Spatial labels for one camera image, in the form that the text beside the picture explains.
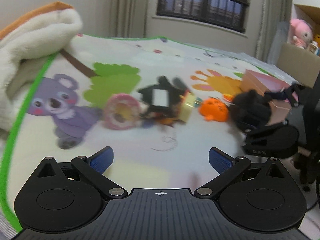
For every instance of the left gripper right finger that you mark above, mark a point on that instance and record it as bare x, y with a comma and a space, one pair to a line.
229, 169

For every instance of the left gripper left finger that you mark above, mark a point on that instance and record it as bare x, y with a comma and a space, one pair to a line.
91, 169

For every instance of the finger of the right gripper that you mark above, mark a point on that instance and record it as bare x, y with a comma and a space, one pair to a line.
250, 124
290, 94

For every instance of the black plush toy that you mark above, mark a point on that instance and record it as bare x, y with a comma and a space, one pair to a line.
250, 103

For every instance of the orange toy helmet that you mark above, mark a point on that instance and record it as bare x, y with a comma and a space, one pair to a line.
213, 109

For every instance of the pink round cartoon tin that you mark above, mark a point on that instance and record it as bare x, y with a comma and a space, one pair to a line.
121, 112

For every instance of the yellow hello kitty camera toy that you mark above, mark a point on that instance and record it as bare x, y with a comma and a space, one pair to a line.
186, 106

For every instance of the black luggage tag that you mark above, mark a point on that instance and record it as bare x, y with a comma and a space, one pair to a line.
162, 100

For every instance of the orange yellow toy tongs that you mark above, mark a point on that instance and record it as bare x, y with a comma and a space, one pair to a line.
227, 98

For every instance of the black item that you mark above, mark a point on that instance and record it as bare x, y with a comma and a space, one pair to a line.
180, 84

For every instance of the beige upholstered headboard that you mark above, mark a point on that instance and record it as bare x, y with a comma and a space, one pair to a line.
300, 64

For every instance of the pink cardboard box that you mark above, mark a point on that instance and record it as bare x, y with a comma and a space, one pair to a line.
262, 83

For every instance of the pink plush doll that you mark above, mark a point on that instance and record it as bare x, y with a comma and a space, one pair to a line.
302, 33

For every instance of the yellow plush toy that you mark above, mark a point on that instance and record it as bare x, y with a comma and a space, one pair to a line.
317, 39

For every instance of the beige curtain right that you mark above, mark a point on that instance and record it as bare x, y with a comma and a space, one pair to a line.
273, 12

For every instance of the beige curtain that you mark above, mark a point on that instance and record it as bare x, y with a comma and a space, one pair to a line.
128, 18
273, 12

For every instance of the cartoon animal play mat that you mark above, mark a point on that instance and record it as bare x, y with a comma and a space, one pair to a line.
89, 99

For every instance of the dark framed window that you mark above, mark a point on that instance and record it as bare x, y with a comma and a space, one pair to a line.
229, 14

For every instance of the white orange fleece blanket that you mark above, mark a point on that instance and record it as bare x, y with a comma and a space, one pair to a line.
36, 34

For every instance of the beige curtain left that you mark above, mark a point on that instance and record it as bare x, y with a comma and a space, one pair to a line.
128, 18

